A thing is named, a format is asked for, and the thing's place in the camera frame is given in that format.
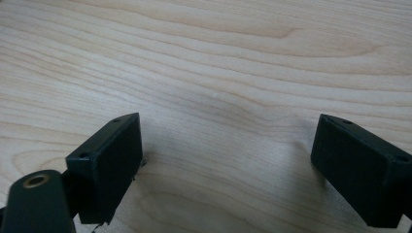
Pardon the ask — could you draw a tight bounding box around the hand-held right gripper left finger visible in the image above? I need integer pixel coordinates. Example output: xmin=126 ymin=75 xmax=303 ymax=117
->
xmin=65 ymin=112 xmax=144 ymax=226

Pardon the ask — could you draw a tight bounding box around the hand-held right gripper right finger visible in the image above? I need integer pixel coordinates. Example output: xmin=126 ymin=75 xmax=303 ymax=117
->
xmin=310 ymin=113 xmax=412 ymax=229

